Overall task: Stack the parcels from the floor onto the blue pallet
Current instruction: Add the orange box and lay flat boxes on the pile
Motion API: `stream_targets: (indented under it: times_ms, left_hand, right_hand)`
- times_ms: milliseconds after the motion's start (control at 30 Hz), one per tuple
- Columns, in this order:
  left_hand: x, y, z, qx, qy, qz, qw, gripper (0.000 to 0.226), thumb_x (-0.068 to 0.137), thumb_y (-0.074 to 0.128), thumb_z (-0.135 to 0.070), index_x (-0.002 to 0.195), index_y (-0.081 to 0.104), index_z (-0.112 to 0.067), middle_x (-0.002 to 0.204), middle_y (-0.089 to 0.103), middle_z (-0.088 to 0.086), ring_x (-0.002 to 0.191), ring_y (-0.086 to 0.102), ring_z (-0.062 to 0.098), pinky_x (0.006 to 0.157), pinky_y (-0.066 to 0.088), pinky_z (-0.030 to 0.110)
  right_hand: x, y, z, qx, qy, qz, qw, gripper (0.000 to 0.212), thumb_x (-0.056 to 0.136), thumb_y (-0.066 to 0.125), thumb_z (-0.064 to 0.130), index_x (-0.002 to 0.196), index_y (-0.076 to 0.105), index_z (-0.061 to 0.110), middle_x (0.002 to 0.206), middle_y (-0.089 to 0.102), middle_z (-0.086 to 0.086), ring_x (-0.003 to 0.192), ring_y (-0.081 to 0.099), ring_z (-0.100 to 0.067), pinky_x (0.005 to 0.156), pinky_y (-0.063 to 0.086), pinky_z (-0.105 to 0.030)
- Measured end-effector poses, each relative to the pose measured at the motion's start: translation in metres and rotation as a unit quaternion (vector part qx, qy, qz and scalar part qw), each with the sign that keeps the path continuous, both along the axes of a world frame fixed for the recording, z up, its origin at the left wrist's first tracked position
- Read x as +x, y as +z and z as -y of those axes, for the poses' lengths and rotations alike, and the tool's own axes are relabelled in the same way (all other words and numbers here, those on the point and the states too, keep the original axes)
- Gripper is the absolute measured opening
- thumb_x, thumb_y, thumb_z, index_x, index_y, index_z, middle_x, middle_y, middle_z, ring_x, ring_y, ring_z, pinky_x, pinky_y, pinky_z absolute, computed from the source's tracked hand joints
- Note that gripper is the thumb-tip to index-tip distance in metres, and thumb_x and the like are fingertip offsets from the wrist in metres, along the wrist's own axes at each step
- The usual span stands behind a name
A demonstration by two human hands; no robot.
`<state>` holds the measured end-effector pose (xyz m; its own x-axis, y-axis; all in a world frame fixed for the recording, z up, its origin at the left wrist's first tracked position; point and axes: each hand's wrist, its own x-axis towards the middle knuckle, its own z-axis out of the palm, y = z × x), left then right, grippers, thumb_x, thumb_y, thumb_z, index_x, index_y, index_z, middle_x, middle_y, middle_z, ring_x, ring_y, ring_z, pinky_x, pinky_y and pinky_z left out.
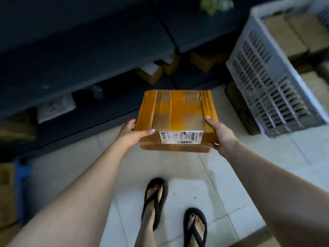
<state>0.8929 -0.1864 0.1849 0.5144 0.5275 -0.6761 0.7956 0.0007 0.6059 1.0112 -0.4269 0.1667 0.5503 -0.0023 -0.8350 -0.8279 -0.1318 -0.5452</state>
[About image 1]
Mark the person's right forearm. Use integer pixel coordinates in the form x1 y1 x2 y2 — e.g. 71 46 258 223
223 142 329 247

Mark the white plastic crate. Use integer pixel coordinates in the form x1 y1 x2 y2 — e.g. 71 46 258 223
226 0 329 138

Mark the pale cardboard box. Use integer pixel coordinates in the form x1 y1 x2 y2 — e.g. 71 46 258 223
299 70 329 113

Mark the dark metal shelf rack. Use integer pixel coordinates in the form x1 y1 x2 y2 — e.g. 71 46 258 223
0 0 247 162

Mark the small cardboard box with label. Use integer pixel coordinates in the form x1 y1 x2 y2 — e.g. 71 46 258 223
135 62 164 86

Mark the person's right foot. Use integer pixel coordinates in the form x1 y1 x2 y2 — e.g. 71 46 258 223
188 213 205 241

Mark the dim brown cardboard box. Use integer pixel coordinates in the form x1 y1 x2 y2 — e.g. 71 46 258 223
0 113 38 144

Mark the person's left leg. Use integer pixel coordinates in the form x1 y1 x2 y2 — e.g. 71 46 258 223
134 185 163 247

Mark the flat brown cardboard box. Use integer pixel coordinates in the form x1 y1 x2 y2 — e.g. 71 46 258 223
287 13 329 54
263 13 309 58

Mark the blue plastic object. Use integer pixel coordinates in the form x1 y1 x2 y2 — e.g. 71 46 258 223
13 162 32 225

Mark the black flip-flop sandal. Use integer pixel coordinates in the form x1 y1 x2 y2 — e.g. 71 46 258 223
141 178 168 231
183 208 208 247

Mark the white wrapped parcel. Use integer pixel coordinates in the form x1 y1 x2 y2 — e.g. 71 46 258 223
37 94 77 124

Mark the person's right hand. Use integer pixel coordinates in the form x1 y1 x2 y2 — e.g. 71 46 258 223
205 116 238 155

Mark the small brown cardboard box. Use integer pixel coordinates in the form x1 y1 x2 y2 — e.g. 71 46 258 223
161 54 181 77

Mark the person's left forearm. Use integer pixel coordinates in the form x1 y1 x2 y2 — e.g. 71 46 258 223
6 141 129 247

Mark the taped cardboard parcel box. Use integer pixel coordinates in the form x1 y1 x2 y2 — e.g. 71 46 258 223
134 90 219 153

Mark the large brown cardboard carton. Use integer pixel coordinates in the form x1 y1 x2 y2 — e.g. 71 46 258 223
0 162 20 247

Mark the green and white plastic bag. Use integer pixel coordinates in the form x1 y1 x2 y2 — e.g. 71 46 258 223
200 0 234 15

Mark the person's left hand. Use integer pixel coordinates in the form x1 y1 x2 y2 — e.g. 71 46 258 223
116 119 156 155

